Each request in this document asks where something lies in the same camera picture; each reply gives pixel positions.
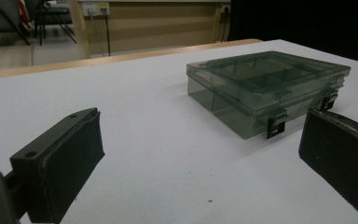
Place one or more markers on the white board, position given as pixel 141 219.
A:
pixel 155 124

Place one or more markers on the light wooden cabinet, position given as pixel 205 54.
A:
pixel 161 28

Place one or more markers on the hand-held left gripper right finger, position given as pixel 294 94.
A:
pixel 338 155

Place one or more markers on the white wall socket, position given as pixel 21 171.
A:
pixel 94 8

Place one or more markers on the dark chair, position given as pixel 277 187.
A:
pixel 52 12

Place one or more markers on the transparent grey compartment box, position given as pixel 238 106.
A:
pixel 261 87

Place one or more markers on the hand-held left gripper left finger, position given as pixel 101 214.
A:
pixel 62 161

